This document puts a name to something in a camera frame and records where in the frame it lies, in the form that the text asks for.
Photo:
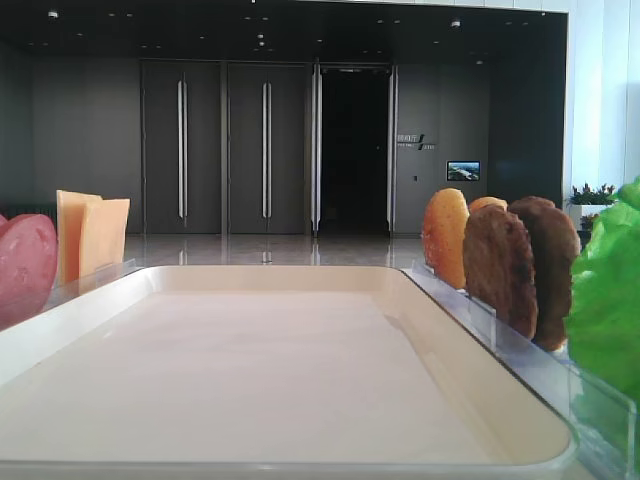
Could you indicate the dark double door left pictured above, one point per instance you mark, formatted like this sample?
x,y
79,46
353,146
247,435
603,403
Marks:
x,y
181,126

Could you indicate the dark double door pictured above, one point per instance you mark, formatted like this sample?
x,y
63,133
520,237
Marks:
x,y
266,149
181,126

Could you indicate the flower planter box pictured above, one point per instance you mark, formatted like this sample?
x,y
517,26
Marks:
x,y
588,201

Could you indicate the clear left long rail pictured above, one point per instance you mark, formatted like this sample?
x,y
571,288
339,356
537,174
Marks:
x,y
62,293

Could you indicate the inner brown meat patty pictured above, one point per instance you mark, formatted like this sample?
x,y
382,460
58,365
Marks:
x,y
499,267

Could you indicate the green lettuce leaf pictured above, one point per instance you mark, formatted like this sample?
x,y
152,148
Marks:
x,y
603,323

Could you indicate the outer brown meat patty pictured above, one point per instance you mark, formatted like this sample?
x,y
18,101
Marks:
x,y
555,245

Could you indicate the outer orange cheese slice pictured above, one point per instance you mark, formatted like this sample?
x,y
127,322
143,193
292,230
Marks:
x,y
70,214

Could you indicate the bun half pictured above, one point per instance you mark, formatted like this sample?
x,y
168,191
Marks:
x,y
482,202
443,230

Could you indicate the inner top bun half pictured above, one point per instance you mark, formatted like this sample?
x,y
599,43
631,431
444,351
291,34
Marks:
x,y
443,230

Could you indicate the inner orange cheese slice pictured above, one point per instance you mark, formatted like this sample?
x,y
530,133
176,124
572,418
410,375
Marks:
x,y
102,239

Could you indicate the inner red tomato slice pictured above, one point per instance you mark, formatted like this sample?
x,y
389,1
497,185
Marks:
x,y
28,266

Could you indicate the clear right long rail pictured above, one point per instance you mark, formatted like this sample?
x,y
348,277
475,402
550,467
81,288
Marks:
x,y
606,419

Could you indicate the orange cheese slice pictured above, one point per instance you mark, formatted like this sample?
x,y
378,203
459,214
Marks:
x,y
70,214
102,239

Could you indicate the outer top bun half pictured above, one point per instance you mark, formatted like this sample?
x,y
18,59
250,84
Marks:
x,y
482,202

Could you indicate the dark double door middle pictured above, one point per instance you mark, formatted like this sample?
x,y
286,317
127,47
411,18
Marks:
x,y
266,149

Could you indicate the brown meat patty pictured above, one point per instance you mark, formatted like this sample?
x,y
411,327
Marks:
x,y
555,245
499,267

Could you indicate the clear long rail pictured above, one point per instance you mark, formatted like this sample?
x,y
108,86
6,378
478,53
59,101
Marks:
x,y
62,293
606,419

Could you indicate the small wall display screen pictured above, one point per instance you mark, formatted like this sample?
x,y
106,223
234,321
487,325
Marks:
x,y
463,171

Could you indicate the cream rectangular tray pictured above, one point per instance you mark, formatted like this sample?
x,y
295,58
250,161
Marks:
x,y
266,372

